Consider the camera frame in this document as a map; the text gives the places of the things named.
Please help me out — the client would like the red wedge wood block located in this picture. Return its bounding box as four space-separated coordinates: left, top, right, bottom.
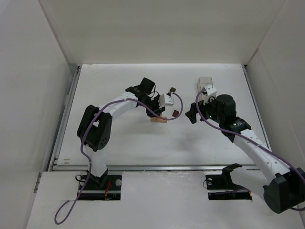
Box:
172 110 179 117

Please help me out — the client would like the clear plastic box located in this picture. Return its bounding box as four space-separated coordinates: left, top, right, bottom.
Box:
197 77 215 103

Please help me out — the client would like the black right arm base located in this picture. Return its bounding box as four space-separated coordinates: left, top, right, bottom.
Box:
203 163 252 200

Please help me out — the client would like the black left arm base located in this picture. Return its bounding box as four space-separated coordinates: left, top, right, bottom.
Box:
75 174 122 201

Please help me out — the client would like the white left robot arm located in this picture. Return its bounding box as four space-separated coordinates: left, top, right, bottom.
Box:
77 78 165 186

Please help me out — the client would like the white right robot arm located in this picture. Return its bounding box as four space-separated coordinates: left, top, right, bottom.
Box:
185 94 305 214

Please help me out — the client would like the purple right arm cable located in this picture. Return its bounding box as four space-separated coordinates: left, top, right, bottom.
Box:
195 88 305 212

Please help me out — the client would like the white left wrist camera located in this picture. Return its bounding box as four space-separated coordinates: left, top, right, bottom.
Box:
159 93 174 108

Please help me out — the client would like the aluminium table edge rail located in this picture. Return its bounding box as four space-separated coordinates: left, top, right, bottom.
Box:
43 65 81 172

